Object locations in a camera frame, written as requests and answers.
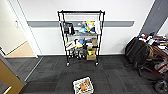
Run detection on pale spotted basket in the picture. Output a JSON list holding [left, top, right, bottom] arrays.
[[72, 76, 95, 94]]

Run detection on small yellow plush toy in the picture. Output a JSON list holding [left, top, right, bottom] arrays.
[[75, 42, 84, 50]]

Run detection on stacked dark boxes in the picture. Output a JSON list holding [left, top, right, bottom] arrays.
[[84, 39, 94, 48]]

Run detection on blue cap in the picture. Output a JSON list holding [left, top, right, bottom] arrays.
[[77, 38, 86, 46]]

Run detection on yellow green toy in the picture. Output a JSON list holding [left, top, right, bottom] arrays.
[[87, 49, 95, 56]]

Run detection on black shoes and bags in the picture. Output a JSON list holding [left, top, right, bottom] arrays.
[[68, 49, 87, 61]]

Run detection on stacked brown cardboard boxes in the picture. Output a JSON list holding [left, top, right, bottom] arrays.
[[91, 38, 99, 48]]

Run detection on open cardboard box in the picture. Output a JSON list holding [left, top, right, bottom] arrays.
[[86, 49, 98, 61]]

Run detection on white bag with green top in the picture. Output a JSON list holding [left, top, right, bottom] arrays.
[[65, 40, 77, 52]]

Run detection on light blue plush toy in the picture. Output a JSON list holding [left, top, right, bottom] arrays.
[[78, 26, 88, 34]]

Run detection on flat white package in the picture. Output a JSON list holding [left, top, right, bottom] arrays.
[[95, 20, 102, 35]]

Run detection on black bag with white print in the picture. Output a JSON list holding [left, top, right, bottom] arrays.
[[63, 21, 75, 36]]

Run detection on black chair with dark garment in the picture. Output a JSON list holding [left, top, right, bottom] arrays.
[[124, 35, 168, 81]]

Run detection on cluttered desk items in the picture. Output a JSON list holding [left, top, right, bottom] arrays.
[[136, 32, 168, 51]]

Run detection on yellowish wooden door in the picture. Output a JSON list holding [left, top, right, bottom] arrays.
[[0, 54, 26, 94]]

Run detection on black wire shelf rack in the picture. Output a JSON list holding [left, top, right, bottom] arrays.
[[57, 9, 106, 67]]

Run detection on long grey wall band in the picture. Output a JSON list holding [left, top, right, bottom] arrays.
[[27, 20, 135, 28]]

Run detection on white door frame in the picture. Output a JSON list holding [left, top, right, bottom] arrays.
[[8, 0, 43, 58]]

